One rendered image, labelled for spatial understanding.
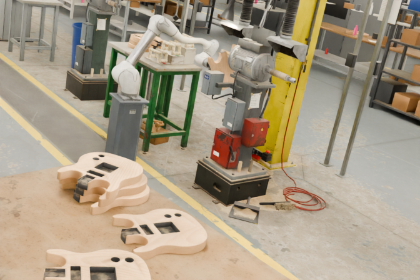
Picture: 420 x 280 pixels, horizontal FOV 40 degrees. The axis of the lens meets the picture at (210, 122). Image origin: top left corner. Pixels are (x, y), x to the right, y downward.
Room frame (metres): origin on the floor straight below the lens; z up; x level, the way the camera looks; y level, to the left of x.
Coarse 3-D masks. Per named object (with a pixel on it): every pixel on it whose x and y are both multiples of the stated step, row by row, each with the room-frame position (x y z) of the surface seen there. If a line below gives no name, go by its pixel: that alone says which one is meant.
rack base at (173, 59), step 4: (168, 52) 5.85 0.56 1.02; (168, 56) 5.77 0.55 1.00; (172, 56) 5.73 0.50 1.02; (176, 56) 5.77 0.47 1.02; (180, 56) 5.80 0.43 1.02; (168, 60) 5.77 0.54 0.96; (172, 60) 5.74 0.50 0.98; (176, 60) 5.77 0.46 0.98; (180, 60) 5.81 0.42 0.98; (172, 64) 5.74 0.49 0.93; (176, 64) 5.78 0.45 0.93; (180, 64) 5.81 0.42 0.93
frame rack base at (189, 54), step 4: (176, 48) 5.94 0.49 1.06; (184, 48) 5.85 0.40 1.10; (188, 48) 5.88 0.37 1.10; (192, 48) 5.92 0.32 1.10; (184, 52) 5.84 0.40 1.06; (188, 52) 5.87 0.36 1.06; (192, 52) 5.91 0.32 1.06; (184, 56) 5.84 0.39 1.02; (188, 56) 5.88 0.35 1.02; (192, 56) 5.92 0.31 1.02; (184, 60) 5.85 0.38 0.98; (188, 60) 5.88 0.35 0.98; (192, 60) 5.93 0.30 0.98
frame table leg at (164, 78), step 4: (164, 76) 6.22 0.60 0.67; (164, 80) 6.23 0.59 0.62; (160, 84) 6.24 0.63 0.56; (164, 84) 6.23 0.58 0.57; (160, 88) 6.24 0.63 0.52; (164, 88) 6.24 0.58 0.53; (160, 92) 6.23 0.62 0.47; (164, 92) 6.25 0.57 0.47; (160, 96) 6.22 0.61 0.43; (160, 100) 6.22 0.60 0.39; (160, 104) 6.22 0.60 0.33; (156, 108) 6.24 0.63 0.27; (160, 108) 6.23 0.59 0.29; (156, 112) 6.23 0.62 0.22; (160, 112) 6.24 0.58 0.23; (160, 120) 6.25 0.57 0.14
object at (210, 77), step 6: (204, 72) 4.95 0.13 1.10; (210, 72) 4.91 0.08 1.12; (216, 72) 4.96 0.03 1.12; (204, 78) 4.94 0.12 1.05; (210, 78) 4.89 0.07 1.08; (216, 78) 4.93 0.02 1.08; (222, 78) 4.98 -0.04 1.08; (204, 84) 4.93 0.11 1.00; (210, 84) 4.89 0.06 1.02; (204, 90) 4.92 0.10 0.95; (210, 90) 4.90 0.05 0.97; (216, 90) 4.95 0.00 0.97; (222, 96) 4.95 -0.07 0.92
